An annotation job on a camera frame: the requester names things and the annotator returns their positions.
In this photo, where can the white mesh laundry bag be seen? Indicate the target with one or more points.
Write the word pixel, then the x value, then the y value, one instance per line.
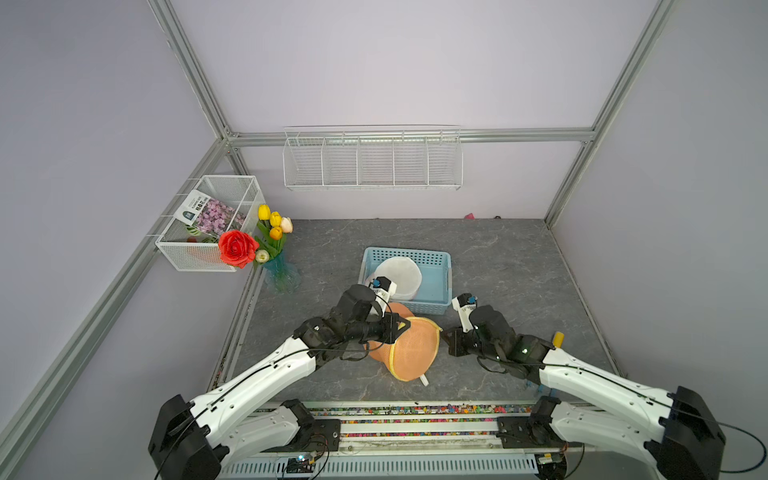
pixel 404 272

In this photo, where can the red artificial rose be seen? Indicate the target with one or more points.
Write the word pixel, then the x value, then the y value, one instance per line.
pixel 237 249

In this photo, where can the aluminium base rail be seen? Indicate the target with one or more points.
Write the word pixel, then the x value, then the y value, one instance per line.
pixel 391 424

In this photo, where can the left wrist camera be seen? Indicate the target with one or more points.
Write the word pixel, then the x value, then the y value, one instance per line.
pixel 382 288

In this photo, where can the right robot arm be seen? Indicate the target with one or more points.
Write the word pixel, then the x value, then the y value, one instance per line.
pixel 674 432

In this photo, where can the purple flower packet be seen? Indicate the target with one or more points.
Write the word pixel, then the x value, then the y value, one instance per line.
pixel 203 215

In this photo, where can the orange mesh laundry bag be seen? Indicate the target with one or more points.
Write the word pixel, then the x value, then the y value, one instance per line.
pixel 413 353

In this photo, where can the light blue plastic basket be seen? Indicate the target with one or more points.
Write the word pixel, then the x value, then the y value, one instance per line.
pixel 423 277

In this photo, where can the white wire corner basket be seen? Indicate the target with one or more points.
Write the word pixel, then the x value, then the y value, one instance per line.
pixel 187 253

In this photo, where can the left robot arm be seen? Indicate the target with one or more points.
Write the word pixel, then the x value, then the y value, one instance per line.
pixel 270 378

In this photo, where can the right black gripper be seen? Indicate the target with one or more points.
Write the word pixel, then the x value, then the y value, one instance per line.
pixel 454 341

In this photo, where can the tulip bouquet in vase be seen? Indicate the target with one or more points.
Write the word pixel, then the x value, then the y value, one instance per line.
pixel 274 229

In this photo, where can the long white wire shelf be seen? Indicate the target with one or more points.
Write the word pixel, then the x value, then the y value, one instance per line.
pixel 373 158

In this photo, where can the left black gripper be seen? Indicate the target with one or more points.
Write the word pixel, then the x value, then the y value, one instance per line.
pixel 389 330

